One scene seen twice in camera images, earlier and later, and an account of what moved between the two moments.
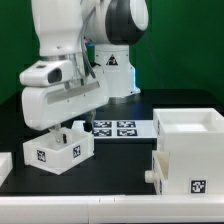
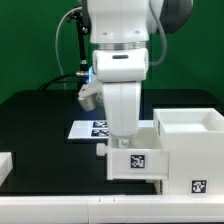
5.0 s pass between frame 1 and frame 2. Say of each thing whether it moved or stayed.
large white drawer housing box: stayed
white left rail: stayed
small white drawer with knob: moved
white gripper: moved
